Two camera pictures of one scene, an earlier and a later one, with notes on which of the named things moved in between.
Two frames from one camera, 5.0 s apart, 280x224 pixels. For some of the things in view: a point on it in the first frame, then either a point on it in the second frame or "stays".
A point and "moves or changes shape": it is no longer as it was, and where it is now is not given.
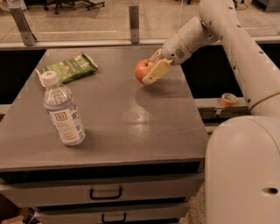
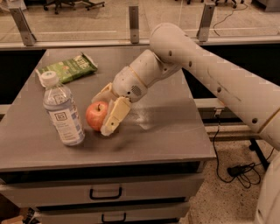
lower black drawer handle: (113, 221) stays
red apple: (142, 68) moves or changes shape
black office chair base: (73, 3) stays
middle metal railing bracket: (134, 24) stays
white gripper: (174, 51) → (127, 83)
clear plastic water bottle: (60, 105) stays
